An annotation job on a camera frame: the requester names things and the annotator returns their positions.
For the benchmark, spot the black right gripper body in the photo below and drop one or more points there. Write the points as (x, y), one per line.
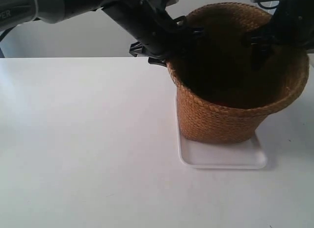
(292, 24)

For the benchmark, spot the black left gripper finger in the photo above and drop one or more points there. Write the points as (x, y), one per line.
(137, 49)
(185, 36)

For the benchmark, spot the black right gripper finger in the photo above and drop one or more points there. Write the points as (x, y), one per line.
(259, 55)
(260, 39)

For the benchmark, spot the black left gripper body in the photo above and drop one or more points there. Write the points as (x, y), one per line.
(147, 21)

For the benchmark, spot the woven straw basket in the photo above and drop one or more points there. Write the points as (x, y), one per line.
(218, 68)

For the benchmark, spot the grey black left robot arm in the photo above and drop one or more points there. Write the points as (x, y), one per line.
(17, 12)

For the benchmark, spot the white plastic tray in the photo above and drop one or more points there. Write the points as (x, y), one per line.
(248, 155)

